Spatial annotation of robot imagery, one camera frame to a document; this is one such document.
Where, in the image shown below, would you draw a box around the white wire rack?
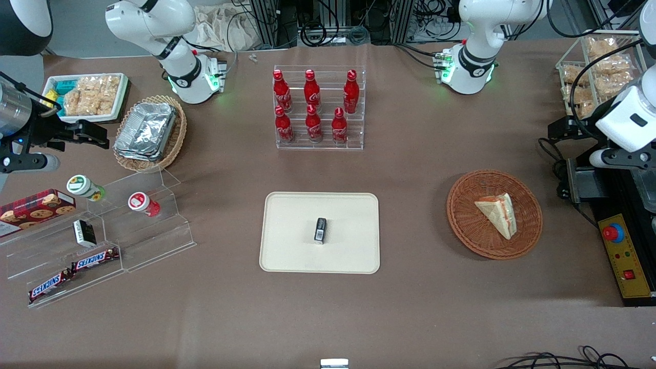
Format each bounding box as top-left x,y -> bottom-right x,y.
556,32 -> 656,124

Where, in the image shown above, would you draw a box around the brown wicker basket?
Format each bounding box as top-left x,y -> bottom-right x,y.
446,170 -> 543,260

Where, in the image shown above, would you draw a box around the aluminium frame post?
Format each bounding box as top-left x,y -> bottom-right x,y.
393,0 -> 417,45
250,0 -> 299,50

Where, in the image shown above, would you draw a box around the aluminium foil container stack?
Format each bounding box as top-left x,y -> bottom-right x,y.
113,101 -> 178,162

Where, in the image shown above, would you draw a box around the black equipment cart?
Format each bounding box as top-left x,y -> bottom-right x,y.
566,148 -> 656,308

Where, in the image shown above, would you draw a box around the small black and white box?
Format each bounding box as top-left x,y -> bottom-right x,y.
72,219 -> 97,248

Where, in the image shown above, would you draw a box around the clear acrylic stepped shelf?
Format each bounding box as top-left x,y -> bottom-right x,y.
86,167 -> 197,273
0,205 -> 125,309

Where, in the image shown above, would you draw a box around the red cup with white lid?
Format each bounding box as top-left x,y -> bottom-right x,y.
128,191 -> 161,218

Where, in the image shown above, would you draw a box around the clear bag of rice crackers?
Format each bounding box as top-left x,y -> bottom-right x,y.
63,75 -> 121,117

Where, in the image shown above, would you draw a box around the black floor cables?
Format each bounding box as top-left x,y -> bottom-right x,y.
495,345 -> 656,369

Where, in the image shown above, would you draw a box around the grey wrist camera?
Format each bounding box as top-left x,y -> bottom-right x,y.
589,148 -> 648,170
0,153 -> 61,174

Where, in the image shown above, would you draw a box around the black coiled cable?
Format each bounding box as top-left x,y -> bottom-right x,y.
299,19 -> 330,48

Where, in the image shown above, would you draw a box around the clear acrylic bottle rack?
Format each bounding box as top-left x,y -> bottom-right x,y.
273,65 -> 367,151

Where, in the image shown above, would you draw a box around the metal pan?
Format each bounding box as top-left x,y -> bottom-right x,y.
633,167 -> 656,214

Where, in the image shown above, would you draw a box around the yellow control box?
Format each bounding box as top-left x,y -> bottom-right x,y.
598,213 -> 653,299

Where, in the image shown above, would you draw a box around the triangular sandwich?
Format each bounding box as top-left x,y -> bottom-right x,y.
474,192 -> 516,240

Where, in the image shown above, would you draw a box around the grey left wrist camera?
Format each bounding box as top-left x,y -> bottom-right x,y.
589,148 -> 648,170

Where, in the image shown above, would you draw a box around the green cup with sunflower lid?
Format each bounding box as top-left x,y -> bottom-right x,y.
66,174 -> 106,202

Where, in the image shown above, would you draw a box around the light wicker basket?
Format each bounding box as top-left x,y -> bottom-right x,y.
112,94 -> 188,174

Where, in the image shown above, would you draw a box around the white rectangular snack tray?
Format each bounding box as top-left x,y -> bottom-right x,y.
42,72 -> 130,124

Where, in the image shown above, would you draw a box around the Snickers chocolate bar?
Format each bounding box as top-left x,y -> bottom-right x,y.
70,247 -> 120,273
28,268 -> 75,304

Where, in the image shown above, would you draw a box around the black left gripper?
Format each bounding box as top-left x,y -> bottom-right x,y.
547,104 -> 614,146

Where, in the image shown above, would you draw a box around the beige plastic tray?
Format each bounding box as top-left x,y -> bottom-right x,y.
259,192 -> 381,275

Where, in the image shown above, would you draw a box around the black left arm base cables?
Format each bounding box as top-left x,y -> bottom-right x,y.
394,43 -> 442,70

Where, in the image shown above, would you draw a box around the red cookie box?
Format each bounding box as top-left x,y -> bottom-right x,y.
0,188 -> 77,238

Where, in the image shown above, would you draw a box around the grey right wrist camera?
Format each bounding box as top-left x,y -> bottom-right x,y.
0,153 -> 61,174

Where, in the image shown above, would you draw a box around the beige cloth bag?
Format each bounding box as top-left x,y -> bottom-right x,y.
195,4 -> 258,53

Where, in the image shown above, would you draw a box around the grey black box on cart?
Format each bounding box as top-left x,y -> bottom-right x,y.
566,156 -> 599,204

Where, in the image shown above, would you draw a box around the bag of crackers in rack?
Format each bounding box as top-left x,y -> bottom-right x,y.
585,38 -> 619,60
563,86 -> 597,119
593,72 -> 638,99
561,64 -> 591,86
589,53 -> 634,78

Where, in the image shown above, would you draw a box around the red cola bottle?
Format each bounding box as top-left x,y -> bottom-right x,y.
274,106 -> 296,145
342,69 -> 361,115
305,104 -> 324,144
273,70 -> 293,114
303,69 -> 322,111
331,107 -> 350,145

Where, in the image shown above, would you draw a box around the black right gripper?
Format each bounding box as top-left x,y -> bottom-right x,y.
24,110 -> 110,154

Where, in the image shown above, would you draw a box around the black cables at cart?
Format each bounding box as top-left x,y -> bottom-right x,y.
538,136 -> 572,201

